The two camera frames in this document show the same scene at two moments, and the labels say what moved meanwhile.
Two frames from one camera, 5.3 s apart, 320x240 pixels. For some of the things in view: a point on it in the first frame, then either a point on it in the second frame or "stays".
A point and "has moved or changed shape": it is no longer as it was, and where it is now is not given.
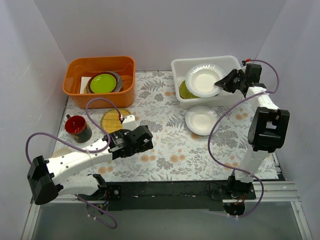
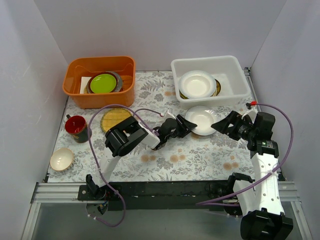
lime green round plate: x=102 y=83 stays
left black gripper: x=144 y=141 to x=180 y=124
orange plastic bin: x=77 y=67 stays
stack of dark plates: x=117 y=87 stays
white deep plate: x=200 y=80 has moved or changed shape
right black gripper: x=236 y=81 to x=233 y=126
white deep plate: x=200 y=120 stays
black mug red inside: x=77 y=126 stays
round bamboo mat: x=110 y=120 stays
